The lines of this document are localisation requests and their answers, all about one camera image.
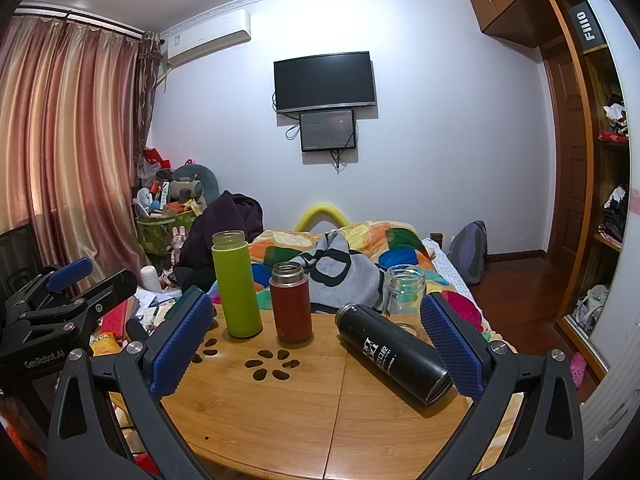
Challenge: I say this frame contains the grey backpack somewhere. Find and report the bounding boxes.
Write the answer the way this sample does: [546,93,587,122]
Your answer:
[446,220,488,286]

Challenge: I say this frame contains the wooden overhead cabinet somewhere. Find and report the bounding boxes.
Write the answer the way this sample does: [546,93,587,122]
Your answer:
[469,0,576,48]

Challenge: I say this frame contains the black wall television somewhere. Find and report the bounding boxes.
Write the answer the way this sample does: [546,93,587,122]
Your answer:
[273,51,377,114]

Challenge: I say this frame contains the yellow foam tube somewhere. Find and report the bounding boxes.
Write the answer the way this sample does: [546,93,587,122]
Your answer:
[294,203,351,233]

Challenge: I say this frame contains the dark purple jacket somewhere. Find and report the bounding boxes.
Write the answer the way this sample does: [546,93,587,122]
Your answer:
[172,190,264,293]

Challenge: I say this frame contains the pink satin curtain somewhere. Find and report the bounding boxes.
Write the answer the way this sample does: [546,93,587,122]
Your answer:
[0,7,151,286]

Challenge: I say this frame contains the green thermos cup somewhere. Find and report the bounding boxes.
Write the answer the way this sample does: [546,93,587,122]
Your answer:
[211,230,264,339]

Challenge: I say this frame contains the small black wall monitor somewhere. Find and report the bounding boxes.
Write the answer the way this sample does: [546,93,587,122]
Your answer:
[299,109,357,153]

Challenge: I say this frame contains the brown patterned curtain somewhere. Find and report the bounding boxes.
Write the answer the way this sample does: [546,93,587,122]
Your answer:
[136,30,165,171]

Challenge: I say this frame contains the red bag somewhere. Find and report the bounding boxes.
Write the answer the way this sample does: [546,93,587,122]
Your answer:
[142,147,172,172]

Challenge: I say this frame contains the wooden wardrobe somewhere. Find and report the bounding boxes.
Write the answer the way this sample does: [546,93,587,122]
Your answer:
[537,0,640,401]

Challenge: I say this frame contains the checkered bed sheet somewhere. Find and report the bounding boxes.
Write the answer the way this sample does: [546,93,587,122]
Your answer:
[422,237,472,297]

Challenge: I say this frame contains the black thermos cup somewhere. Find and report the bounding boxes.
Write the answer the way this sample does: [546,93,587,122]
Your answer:
[334,303,454,407]

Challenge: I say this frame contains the magenta fuzzy cloth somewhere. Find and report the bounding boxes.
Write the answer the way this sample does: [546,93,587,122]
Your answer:
[440,291,485,333]

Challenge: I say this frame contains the white air conditioner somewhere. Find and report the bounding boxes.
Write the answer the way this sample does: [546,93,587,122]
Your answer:
[161,8,252,68]

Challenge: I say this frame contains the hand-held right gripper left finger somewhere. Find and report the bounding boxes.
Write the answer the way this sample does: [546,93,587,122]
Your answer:
[46,287,221,480]

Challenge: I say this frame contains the green storage basket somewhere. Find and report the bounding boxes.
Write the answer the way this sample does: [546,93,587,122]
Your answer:
[135,208,201,257]

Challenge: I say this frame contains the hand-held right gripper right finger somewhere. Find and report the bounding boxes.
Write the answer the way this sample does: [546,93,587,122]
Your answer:
[419,291,585,480]

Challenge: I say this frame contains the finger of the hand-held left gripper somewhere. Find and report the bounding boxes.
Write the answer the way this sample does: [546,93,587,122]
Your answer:
[44,257,94,295]
[70,268,139,317]

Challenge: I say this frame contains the colourful patchwork quilt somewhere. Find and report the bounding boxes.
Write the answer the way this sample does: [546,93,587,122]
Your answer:
[250,220,493,333]

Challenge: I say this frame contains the black chair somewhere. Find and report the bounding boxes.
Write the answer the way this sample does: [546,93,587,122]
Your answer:
[0,225,40,301]

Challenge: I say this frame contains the grey handbag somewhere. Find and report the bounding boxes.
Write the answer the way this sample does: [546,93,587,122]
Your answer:
[575,285,609,337]

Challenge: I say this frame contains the grey green plush toy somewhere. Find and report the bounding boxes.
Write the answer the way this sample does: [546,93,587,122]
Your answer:
[170,164,221,206]

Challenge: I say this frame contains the yellow snack packet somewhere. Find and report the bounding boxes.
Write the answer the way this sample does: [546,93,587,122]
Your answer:
[90,332,124,357]

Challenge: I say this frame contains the brown wooden door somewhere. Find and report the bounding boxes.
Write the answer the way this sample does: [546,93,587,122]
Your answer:
[540,40,588,273]

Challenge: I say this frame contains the red thermos cup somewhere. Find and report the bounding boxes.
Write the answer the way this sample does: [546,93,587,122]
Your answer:
[269,261,314,345]

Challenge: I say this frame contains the pink slipper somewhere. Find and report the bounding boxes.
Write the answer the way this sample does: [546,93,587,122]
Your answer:
[570,352,587,389]

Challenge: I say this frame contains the white bottle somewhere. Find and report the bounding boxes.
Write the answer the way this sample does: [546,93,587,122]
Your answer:
[140,265,164,294]

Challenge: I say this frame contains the clear glass cup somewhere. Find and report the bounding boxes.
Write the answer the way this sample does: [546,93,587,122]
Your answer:
[382,265,432,343]

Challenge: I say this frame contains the grey garment with black print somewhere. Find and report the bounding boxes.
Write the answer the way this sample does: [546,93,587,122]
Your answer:
[300,230,383,311]

